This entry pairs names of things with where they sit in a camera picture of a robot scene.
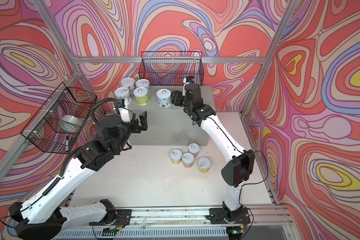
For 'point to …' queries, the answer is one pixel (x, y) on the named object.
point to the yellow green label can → (176, 156)
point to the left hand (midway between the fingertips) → (138, 111)
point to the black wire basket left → (56, 125)
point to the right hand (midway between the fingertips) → (177, 97)
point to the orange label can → (188, 160)
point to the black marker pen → (67, 144)
